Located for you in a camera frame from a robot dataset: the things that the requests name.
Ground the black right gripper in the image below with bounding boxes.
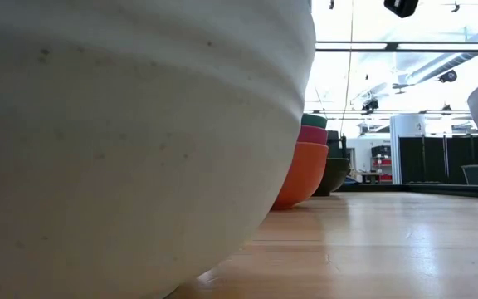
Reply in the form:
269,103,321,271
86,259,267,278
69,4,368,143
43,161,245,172
383,0,421,19

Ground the teal bowl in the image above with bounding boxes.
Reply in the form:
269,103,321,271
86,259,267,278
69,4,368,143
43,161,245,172
300,113,329,130

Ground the pink bowl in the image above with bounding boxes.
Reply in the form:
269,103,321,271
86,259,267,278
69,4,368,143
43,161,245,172
296,125,329,146

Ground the dark grey bowl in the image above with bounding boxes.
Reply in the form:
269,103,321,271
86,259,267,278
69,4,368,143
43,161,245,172
311,157,352,198

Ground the orange bowl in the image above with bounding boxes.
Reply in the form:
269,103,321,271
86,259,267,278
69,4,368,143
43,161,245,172
271,141,329,211

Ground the black ceiling light beam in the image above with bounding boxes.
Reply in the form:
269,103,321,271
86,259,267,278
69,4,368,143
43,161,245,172
315,40,478,53

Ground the round black ceiling fixture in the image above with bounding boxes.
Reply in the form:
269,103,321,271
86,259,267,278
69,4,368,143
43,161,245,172
438,69,459,83

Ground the white pillar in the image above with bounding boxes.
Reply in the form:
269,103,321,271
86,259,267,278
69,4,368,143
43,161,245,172
389,114,427,186

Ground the black equipment box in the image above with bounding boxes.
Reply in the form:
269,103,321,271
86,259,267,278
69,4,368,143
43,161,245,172
325,130,349,159

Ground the shelf with red bins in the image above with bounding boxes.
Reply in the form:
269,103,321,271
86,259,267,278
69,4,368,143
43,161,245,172
370,144,393,184

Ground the small background desk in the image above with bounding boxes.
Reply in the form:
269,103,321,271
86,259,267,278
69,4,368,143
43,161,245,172
354,170,383,184

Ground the thin hanging cord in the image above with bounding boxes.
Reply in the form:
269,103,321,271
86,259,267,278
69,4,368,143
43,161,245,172
340,0,354,136

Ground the grey ceiling duct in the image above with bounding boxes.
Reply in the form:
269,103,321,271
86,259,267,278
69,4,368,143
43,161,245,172
404,18,478,84

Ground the black ceiling camera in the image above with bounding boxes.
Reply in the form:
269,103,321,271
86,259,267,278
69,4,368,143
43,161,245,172
361,98,381,113

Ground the black ceiling rail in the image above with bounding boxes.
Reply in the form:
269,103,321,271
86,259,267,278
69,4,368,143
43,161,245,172
303,109,472,121

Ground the black partition wall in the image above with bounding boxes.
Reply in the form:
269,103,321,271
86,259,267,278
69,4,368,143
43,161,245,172
398,135,478,185

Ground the black aluminium table frame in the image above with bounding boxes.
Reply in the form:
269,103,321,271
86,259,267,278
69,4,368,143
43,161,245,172
333,182,478,200

